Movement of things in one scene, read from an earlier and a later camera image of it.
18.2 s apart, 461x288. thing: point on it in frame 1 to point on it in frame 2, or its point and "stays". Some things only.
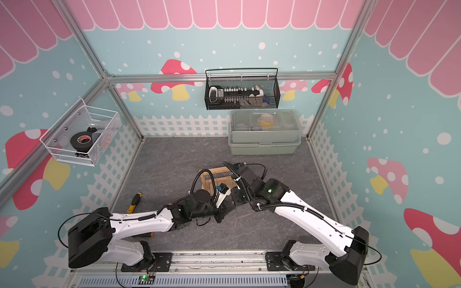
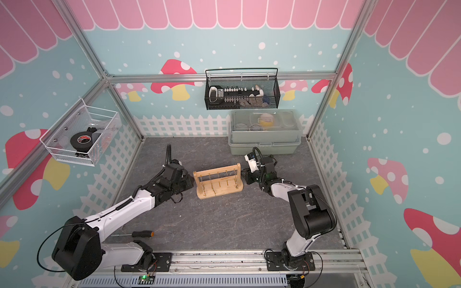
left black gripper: [223, 210] to [189, 183]
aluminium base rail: [206, 269] stays
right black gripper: [235, 194] to [248, 174]
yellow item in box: [266, 120] stays
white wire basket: [81, 135] stays
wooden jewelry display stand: [221, 175] stays
